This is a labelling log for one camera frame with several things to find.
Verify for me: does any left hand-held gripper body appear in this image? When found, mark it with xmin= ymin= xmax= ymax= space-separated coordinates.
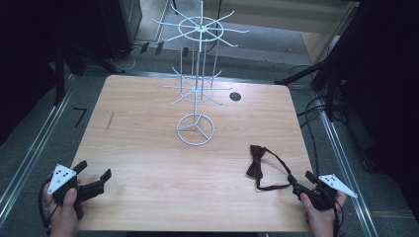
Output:
xmin=46 ymin=163 xmax=106 ymax=221

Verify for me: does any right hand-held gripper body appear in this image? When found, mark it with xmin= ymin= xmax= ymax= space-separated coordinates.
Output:
xmin=292 ymin=173 xmax=359 ymax=211

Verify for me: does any dark maroon bow tie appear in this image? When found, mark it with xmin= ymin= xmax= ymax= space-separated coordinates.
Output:
xmin=245 ymin=144 xmax=294 ymax=193

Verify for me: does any white wire display rack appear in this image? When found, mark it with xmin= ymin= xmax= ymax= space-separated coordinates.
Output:
xmin=151 ymin=0 xmax=250 ymax=147

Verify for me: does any person's left hand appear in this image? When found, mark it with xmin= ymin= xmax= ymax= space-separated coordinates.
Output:
xmin=42 ymin=178 xmax=89 ymax=237

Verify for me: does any person's right hand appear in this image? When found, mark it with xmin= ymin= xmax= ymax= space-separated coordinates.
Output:
xmin=298 ymin=189 xmax=348 ymax=237

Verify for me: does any black metal stand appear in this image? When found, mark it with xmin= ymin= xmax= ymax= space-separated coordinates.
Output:
xmin=52 ymin=39 xmax=126 ymax=107
xmin=274 ymin=0 xmax=367 ymax=122

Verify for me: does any dark cabinet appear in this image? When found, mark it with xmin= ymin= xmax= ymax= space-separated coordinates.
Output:
xmin=98 ymin=0 xmax=143 ymax=58

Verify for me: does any metal floor rail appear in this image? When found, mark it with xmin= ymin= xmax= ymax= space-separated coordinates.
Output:
xmin=314 ymin=95 xmax=379 ymax=237
xmin=0 ymin=74 xmax=76 ymax=228

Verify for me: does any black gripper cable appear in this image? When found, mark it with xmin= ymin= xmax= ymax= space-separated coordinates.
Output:
xmin=331 ymin=197 xmax=346 ymax=237
xmin=37 ymin=177 xmax=54 ymax=233

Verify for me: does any black floor cable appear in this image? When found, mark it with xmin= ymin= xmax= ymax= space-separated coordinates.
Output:
xmin=288 ymin=64 xmax=347 ymax=179

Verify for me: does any white floor cable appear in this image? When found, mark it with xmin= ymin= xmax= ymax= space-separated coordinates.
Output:
xmin=109 ymin=40 xmax=146 ymax=72

